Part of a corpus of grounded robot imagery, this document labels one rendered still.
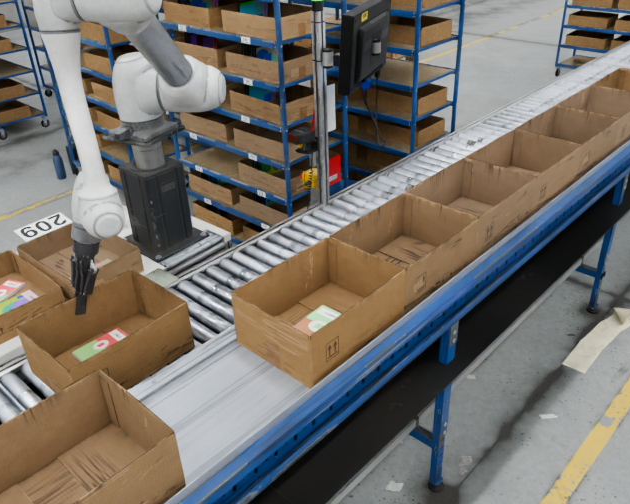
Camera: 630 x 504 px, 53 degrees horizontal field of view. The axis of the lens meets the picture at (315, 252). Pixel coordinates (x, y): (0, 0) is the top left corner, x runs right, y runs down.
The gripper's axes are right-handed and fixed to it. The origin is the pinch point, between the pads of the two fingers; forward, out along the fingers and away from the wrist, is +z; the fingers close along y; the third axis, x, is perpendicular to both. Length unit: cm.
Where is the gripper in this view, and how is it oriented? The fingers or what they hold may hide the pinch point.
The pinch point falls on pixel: (80, 302)
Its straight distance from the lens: 206.5
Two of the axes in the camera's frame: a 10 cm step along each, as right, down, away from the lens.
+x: -6.5, 0.8, -7.6
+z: -2.0, 9.4, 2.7
